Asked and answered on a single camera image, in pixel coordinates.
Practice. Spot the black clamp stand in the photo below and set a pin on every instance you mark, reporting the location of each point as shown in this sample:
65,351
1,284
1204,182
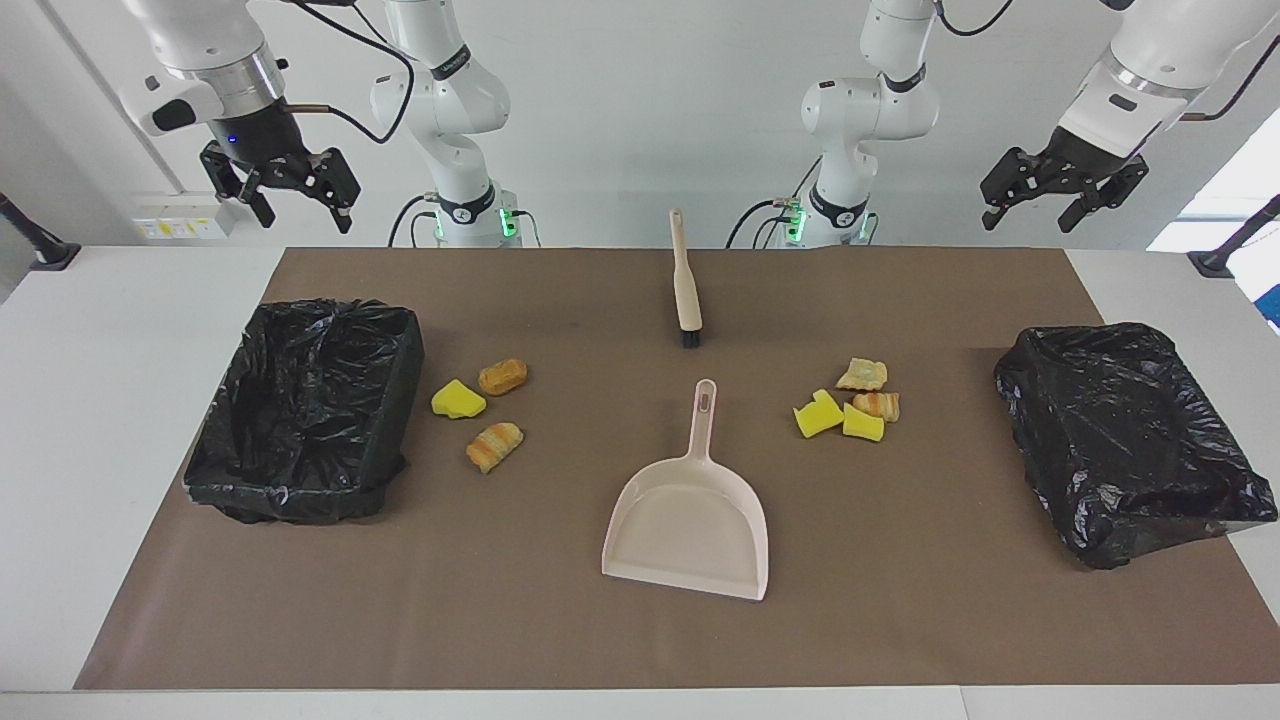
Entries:
45,250
1215,262

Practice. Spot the pink plastic dustpan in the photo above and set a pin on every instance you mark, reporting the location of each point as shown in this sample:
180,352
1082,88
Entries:
690,530

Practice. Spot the brown table mat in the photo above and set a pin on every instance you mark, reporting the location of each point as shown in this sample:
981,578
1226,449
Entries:
500,600

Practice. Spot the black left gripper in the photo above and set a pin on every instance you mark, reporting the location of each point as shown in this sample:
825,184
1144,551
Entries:
1085,155

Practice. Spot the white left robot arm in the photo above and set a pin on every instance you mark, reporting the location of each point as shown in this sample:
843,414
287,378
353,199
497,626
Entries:
870,105

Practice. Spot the brown bread roll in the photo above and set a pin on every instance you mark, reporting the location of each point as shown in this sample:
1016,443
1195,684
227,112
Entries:
503,377

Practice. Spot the pale cracker bread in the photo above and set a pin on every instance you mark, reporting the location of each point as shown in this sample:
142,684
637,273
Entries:
862,375

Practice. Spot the white and blue box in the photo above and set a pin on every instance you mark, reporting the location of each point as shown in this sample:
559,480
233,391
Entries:
1262,285

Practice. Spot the white wall socket box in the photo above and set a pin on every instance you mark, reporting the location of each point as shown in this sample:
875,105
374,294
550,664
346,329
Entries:
185,215

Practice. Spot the yellow sponge piece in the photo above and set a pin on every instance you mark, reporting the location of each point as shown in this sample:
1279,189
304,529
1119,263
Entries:
458,401

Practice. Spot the striped croissant bread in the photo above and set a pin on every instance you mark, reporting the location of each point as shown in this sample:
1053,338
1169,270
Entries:
494,446

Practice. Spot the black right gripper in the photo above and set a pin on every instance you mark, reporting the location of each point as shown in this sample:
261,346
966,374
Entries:
262,140

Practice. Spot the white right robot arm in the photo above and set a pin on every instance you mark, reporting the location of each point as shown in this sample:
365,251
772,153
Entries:
450,100

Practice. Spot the small striped bread piece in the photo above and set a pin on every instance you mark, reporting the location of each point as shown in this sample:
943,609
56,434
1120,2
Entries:
879,405

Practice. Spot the black bag lined bin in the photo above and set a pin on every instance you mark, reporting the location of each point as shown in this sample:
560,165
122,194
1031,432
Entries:
1120,450
300,420

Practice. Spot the beige hand brush black bristles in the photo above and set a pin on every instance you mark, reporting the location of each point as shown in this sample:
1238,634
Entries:
685,290

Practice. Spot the notched yellow sponge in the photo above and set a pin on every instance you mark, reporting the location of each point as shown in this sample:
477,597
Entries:
816,416

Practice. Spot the small yellow sponge block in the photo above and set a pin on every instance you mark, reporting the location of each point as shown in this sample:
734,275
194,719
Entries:
863,424

